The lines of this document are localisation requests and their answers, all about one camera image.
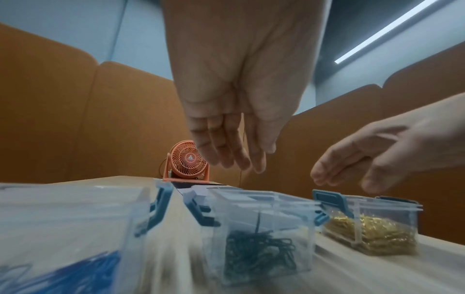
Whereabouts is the pink desk fan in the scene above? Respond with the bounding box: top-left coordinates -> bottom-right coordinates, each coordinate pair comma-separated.
162,139 -> 211,183

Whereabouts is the heap of blue paper clips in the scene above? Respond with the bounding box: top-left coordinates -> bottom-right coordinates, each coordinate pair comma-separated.
0,249 -> 123,294

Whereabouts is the heap of gold paper clips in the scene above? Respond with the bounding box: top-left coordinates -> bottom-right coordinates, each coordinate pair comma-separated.
323,211 -> 419,256

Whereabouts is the person's right hand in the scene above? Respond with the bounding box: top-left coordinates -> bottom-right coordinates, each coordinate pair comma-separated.
310,93 -> 465,194

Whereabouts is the person's left hand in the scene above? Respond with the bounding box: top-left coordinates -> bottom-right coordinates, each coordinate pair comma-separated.
161,0 -> 328,174

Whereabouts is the white ceiling light panel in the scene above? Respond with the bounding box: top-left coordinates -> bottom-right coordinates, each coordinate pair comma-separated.
333,0 -> 442,64

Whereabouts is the heap of green paper clips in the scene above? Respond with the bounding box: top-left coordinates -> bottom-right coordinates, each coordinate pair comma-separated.
223,229 -> 297,278

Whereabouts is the clear box with blue latches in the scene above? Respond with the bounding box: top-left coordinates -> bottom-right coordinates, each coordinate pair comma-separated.
312,189 -> 424,256
183,187 -> 330,287
0,183 -> 174,294

